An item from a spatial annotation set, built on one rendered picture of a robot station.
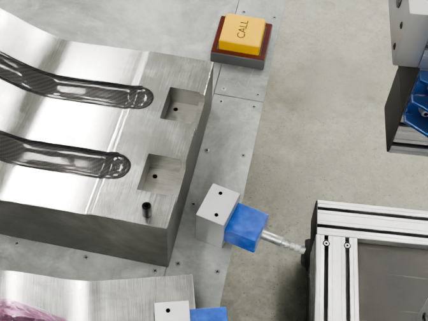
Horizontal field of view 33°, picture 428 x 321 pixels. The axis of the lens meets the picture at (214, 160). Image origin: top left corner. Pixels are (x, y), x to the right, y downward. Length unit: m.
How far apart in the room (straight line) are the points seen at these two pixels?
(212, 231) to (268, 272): 0.93
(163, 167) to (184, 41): 0.29
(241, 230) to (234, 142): 0.17
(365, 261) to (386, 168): 0.48
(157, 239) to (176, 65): 0.25
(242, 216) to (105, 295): 0.19
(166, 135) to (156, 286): 0.19
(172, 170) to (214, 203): 0.06
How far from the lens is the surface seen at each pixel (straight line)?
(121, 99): 0.93
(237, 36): 1.07
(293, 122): 2.07
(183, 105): 0.95
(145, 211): 0.80
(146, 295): 0.81
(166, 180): 0.87
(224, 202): 0.87
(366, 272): 1.60
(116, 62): 0.97
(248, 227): 0.87
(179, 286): 0.81
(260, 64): 1.07
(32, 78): 0.97
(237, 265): 1.80
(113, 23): 1.15
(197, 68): 0.95
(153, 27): 1.14
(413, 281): 1.61
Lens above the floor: 1.58
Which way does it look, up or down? 53 degrees down
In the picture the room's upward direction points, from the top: 3 degrees clockwise
